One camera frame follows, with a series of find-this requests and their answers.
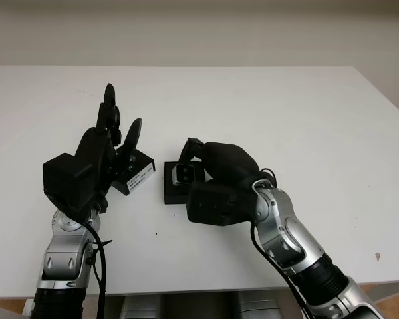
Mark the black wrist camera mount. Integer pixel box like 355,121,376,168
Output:
42,152,99,219
185,180,259,227

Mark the white table leg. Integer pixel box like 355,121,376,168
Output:
21,298,36,319

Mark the black box base foam insert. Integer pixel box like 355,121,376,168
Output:
162,161,207,205

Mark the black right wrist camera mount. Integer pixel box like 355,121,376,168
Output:
185,180,259,227

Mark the grey black robot torso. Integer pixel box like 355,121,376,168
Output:
119,292,300,319

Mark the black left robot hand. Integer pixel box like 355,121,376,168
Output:
74,82,144,216

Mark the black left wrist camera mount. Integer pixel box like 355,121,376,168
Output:
42,152,99,219

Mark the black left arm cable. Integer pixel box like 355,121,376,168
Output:
82,221,114,319

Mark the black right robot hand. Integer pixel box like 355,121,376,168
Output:
178,137,271,193

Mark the black RealSense box lid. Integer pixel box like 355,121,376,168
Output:
111,148,156,197

